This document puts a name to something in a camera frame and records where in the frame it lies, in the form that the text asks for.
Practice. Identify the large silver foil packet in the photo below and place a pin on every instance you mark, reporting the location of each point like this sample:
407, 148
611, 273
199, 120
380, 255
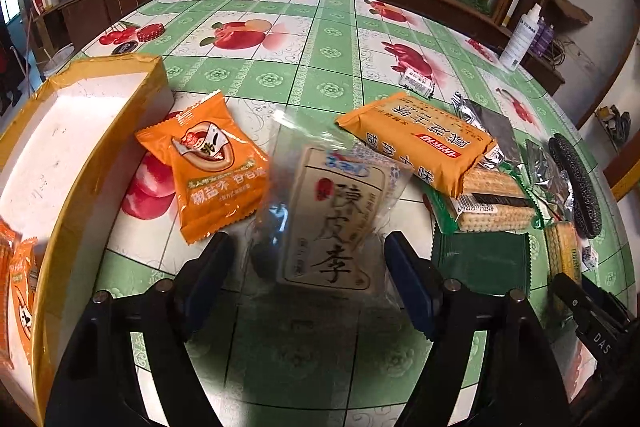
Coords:
492, 127

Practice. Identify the white foam box yellow tape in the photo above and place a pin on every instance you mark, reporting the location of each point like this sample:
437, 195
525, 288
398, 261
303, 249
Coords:
75, 142

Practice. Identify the small clear cracker packet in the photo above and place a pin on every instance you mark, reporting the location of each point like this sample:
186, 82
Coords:
565, 252

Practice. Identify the black sandwich cookie pack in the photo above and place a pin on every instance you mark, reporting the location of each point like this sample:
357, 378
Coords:
577, 184

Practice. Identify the clear plum packet cream label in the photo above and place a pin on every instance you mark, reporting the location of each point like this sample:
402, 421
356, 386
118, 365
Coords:
330, 217

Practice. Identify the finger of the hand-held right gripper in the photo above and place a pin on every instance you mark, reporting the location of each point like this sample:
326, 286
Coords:
590, 314

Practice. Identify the small silver foil packet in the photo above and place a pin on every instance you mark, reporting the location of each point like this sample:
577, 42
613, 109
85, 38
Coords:
547, 177

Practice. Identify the wooden cabinet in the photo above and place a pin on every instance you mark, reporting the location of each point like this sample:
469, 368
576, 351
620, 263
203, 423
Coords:
115, 2

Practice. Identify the green fruit print tablecloth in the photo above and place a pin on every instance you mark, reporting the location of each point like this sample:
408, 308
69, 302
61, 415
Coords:
320, 57

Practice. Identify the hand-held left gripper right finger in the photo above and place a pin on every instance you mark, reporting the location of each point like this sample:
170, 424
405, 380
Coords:
402, 279

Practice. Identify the dark green packet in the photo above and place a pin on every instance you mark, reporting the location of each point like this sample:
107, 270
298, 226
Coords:
480, 257

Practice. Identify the white plastic bucket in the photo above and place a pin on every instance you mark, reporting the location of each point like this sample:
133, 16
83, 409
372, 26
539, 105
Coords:
57, 62

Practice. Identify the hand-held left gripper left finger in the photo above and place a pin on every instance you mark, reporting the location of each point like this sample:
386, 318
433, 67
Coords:
202, 287

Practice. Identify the orange snack packet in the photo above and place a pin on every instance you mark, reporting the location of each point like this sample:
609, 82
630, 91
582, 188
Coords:
25, 297
215, 172
6, 287

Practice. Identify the long orange cracker pack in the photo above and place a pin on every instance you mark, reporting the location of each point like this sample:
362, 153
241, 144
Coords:
425, 142

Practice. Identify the purple bottle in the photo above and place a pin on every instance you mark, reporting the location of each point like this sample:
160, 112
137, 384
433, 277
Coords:
542, 38

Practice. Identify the green wrapper cracker pack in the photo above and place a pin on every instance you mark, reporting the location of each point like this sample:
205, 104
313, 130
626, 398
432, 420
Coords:
492, 202

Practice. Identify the small white labelled packet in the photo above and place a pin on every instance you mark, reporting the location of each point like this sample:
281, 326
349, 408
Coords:
417, 82

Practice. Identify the white spray bottle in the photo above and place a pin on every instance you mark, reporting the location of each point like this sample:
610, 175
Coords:
520, 39

